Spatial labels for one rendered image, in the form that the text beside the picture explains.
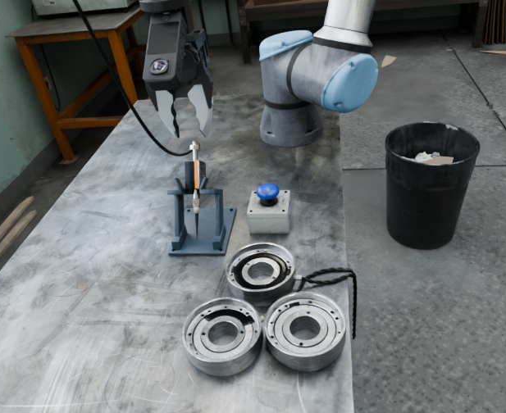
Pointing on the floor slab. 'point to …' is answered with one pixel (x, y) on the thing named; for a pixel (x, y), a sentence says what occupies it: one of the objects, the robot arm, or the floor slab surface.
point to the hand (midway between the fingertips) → (189, 132)
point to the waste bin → (427, 182)
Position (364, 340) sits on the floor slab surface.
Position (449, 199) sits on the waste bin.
